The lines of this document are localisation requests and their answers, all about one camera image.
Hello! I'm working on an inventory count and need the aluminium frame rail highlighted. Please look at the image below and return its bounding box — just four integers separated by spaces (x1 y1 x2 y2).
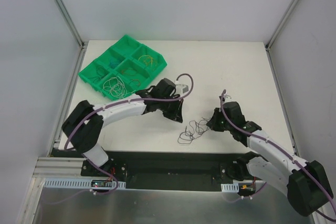
33 156 90 177

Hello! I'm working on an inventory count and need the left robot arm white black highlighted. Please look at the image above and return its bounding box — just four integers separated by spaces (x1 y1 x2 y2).
61 78 188 176

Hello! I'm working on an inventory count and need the aluminium frame post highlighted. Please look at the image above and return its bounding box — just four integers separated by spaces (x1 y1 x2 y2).
39 0 85 49
265 0 301 51

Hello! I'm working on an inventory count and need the yellow wire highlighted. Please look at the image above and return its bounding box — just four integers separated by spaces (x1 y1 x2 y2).
138 54 160 67

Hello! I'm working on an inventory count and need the left white cable duct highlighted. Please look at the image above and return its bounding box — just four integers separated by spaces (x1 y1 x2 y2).
44 178 126 190

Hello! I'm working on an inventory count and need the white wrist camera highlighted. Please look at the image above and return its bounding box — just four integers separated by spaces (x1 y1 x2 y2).
222 94 232 101
174 80 189 96

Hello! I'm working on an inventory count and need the white cable duct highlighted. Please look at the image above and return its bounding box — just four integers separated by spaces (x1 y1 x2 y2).
220 183 239 193
44 178 126 190

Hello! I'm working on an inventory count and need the white wire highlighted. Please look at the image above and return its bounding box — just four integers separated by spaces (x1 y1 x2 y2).
102 76 132 99

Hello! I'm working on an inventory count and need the right aluminium frame post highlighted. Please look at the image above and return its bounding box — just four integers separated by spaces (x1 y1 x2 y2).
265 0 301 51

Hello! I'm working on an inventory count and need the left aluminium frame post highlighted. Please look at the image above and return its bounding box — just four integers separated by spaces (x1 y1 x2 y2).
39 0 85 49

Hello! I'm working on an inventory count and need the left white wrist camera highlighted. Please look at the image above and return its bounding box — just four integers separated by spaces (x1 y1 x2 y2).
174 80 189 96

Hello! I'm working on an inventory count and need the green compartment tray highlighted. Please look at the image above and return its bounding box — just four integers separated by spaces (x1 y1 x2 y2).
79 35 167 101

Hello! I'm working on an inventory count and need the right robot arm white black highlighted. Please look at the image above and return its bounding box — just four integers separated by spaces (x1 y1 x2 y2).
207 101 335 217

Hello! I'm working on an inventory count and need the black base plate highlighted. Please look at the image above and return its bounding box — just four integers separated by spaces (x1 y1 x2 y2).
49 148 271 190

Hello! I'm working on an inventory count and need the right white cable duct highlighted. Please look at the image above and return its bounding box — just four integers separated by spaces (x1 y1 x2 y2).
220 183 239 193

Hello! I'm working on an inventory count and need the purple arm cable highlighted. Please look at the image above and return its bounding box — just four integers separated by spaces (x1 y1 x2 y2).
219 89 336 221
64 73 195 196

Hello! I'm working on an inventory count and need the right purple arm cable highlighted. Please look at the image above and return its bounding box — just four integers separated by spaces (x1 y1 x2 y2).
219 89 336 221

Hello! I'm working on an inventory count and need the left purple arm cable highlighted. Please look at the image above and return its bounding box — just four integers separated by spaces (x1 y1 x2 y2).
64 73 195 196

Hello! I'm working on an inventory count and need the coloured wire bundle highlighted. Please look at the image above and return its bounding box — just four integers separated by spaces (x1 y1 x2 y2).
177 118 212 145

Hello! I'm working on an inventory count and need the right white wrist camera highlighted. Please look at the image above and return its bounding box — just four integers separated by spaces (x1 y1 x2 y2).
222 94 232 101

